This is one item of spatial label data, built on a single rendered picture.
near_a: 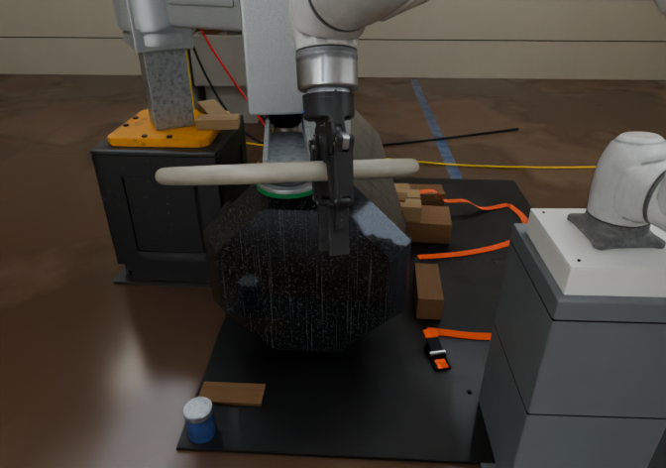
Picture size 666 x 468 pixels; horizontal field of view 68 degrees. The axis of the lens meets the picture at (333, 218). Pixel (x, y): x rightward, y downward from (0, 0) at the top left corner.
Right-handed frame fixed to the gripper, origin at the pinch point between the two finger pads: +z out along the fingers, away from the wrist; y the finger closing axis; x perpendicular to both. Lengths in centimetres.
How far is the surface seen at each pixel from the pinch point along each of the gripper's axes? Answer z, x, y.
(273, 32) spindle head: -47, -9, 67
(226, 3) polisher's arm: -76, -9, 140
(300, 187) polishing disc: -3, -20, 84
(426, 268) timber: 43, -103, 146
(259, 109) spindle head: -27, -6, 76
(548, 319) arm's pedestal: 31, -68, 27
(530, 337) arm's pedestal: 40, -72, 38
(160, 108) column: -40, 18, 185
